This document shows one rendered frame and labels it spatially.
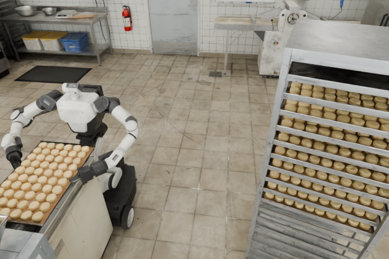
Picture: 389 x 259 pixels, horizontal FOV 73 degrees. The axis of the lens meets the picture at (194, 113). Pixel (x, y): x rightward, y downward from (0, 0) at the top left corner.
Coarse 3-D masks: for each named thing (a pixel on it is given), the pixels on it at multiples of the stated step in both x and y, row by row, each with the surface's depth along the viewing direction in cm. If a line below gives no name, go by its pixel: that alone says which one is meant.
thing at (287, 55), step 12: (288, 48) 103; (288, 60) 105; (276, 96) 116; (276, 108) 119; (276, 120) 122; (264, 156) 136; (264, 168) 140; (264, 180) 145; (252, 216) 164; (252, 228) 171
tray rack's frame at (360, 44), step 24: (312, 24) 130; (336, 24) 130; (360, 24) 129; (312, 48) 103; (336, 48) 102; (360, 48) 102; (384, 48) 102; (264, 216) 229; (384, 216) 128; (264, 240) 211; (288, 240) 211; (312, 240) 211; (336, 240) 208
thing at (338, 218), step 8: (272, 200) 158; (280, 200) 156; (288, 200) 156; (296, 208) 154; (304, 208) 153; (312, 208) 151; (320, 216) 149; (328, 216) 148; (336, 216) 148; (352, 224) 144; (360, 224) 143
